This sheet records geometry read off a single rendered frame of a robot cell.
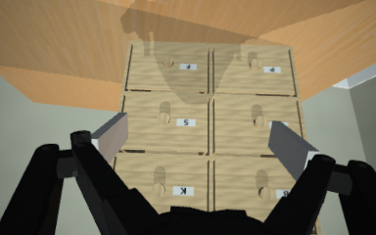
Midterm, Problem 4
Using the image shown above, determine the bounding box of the small wooden chest of drawers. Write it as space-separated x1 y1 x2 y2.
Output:
110 41 307 212

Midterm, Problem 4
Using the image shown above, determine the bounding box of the light wooden drawer front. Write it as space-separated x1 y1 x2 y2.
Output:
212 46 295 97
212 97 302 158
213 160 296 222
126 43 208 94
120 94 208 156
115 157 208 213

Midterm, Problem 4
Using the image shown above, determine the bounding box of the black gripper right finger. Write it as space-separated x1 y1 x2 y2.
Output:
252 120 376 235

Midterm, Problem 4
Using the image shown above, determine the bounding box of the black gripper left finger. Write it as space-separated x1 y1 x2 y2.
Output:
0 113 183 235

